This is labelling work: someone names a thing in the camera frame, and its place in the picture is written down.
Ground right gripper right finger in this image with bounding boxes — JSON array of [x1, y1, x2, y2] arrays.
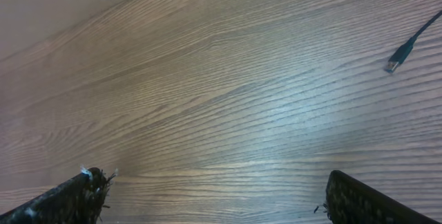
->
[[325, 170, 440, 224]]

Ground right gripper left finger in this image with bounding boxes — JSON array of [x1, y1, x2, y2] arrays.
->
[[1, 167, 113, 224]]

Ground black usb cable thin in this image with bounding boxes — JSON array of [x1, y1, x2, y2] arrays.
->
[[384, 11, 441, 74]]

